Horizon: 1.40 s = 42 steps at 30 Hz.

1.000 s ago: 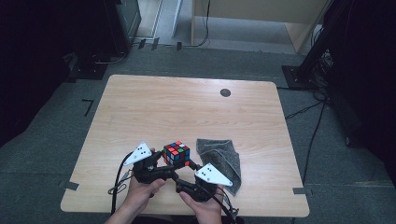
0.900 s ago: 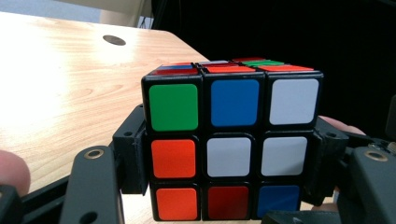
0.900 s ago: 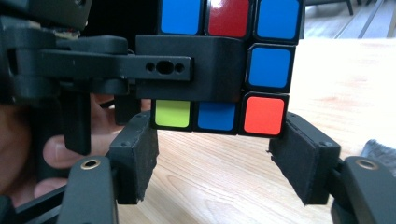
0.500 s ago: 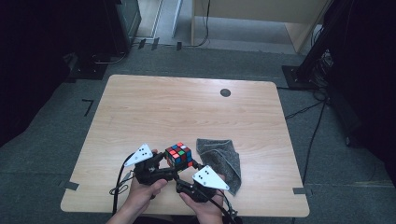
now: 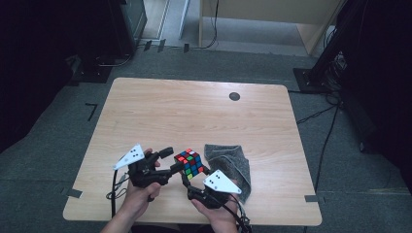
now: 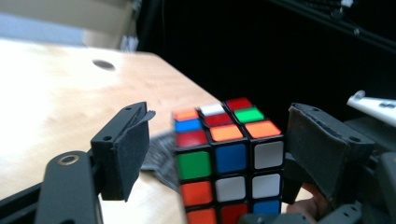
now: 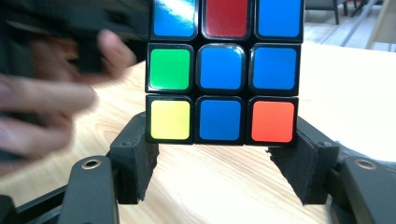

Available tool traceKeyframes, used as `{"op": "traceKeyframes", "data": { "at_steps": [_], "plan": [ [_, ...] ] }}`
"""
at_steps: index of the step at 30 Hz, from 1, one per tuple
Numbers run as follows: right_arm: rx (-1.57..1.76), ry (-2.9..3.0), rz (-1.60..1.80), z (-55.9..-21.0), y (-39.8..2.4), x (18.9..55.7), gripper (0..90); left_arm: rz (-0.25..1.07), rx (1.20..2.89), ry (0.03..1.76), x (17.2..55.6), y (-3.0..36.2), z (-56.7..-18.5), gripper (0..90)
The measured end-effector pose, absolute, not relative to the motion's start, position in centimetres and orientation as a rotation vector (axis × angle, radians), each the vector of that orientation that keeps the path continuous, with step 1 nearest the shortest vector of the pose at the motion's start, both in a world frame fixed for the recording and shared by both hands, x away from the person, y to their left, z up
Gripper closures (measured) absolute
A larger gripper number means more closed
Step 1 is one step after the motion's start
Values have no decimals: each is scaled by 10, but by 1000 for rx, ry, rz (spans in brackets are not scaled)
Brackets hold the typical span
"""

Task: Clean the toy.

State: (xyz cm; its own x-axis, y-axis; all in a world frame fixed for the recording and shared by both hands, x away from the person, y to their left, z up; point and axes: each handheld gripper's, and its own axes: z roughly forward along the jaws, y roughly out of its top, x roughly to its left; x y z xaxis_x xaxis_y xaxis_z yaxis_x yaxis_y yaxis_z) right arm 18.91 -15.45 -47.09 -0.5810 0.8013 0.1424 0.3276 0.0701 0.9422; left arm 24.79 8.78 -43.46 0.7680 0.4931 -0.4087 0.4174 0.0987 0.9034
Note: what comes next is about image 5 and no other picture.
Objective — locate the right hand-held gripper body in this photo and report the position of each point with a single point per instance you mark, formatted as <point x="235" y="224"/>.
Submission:
<point x="220" y="184"/>

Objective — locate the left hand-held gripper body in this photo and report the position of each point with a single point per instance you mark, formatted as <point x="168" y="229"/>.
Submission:
<point x="132" y="157"/>

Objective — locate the multicoloured puzzle cube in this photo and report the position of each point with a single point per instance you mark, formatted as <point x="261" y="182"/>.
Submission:
<point x="189" y="163"/>

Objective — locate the grey towel cloth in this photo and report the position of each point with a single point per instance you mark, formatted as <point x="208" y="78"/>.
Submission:
<point x="233" y="161"/>

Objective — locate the person's right hand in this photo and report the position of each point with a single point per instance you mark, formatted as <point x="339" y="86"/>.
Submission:
<point x="223" y="215"/>

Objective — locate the person's left hand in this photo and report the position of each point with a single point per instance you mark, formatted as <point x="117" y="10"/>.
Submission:
<point x="137" y="202"/>

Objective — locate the grey floor tape piece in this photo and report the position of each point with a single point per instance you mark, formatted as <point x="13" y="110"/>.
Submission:
<point x="74" y="193"/>
<point x="313" y="198"/>

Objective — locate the dark round table grommet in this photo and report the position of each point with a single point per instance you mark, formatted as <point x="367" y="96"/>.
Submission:
<point x="234" y="96"/>

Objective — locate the black stand base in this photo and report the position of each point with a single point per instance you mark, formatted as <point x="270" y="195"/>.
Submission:
<point x="92" y="73"/>

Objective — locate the small black tape piece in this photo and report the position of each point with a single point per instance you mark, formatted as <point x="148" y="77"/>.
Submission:
<point x="186" y="48"/>
<point x="147" y="45"/>
<point x="161" y="45"/>

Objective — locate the dark cabinet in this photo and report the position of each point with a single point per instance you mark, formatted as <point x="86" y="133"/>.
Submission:
<point x="128" y="26"/>

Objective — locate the black metal stand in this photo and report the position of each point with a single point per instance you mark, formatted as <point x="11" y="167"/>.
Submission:
<point x="307" y="82"/>

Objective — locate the dark curtain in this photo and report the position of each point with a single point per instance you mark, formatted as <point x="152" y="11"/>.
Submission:
<point x="388" y="81"/>
<point x="32" y="64"/>

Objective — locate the light wooden desk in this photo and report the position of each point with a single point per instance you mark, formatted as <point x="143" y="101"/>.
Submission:
<point x="259" y="9"/>

